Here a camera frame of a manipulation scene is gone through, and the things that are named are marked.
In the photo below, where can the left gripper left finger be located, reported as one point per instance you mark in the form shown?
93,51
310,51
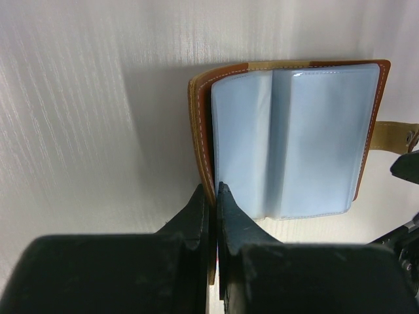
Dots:
162,272

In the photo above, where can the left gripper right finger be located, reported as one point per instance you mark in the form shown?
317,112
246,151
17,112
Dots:
259,274

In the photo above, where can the brown leather card holder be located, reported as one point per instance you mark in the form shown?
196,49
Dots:
291,138

